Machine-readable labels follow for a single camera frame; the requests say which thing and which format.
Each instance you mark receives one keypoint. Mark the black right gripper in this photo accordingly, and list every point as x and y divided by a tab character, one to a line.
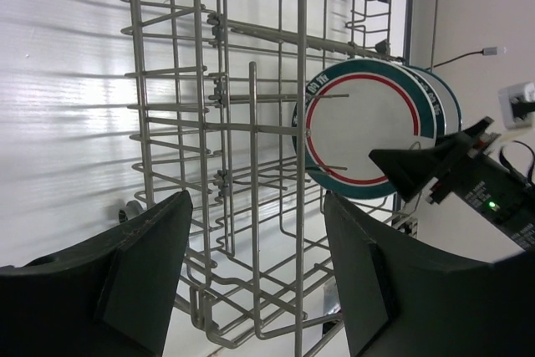
495	190

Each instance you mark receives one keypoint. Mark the green red rimmed plate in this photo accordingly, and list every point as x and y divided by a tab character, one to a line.
435	101
354	107

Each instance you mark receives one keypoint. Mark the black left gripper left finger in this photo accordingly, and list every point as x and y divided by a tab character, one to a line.
109	295

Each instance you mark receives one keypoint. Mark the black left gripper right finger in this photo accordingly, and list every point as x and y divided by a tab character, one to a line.
402	297

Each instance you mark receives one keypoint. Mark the grey wire dish rack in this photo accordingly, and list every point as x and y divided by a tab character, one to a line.
217	83

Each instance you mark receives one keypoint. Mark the white plate teal line pattern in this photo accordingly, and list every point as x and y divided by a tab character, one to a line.
449	101

